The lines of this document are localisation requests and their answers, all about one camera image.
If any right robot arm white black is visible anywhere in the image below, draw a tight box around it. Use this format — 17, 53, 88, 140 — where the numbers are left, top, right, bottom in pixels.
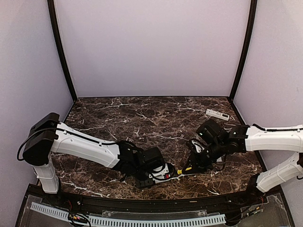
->
178, 119, 303, 205

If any yellow handle screwdriver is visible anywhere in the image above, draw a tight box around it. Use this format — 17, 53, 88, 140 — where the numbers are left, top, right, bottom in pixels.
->
177, 167, 192, 175

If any white slotted cable duct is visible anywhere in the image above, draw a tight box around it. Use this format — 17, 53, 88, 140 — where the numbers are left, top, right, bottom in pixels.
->
30, 202, 226, 227

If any white remote control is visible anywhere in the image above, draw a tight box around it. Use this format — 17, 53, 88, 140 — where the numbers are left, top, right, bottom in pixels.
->
205, 109, 230, 121

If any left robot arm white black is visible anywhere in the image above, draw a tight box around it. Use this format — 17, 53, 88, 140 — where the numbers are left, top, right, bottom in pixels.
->
17, 113, 171, 206

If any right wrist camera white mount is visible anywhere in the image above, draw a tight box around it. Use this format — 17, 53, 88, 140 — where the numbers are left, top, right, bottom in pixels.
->
186, 139, 205, 154

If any left black frame post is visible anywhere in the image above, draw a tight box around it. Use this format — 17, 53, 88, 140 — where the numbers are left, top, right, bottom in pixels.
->
47, 0, 78, 102

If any black frame post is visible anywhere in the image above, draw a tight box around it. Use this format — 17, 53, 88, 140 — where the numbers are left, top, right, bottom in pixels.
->
229, 0, 258, 103
47, 0, 78, 102

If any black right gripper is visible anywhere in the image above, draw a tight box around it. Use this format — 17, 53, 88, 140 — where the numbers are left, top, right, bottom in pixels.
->
182, 140, 225, 175

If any grey remote control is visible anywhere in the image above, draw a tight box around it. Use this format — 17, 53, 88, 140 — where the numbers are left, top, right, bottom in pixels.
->
163, 169, 176, 181

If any right black frame post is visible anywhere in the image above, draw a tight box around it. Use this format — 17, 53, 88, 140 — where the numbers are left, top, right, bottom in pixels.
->
229, 0, 258, 103

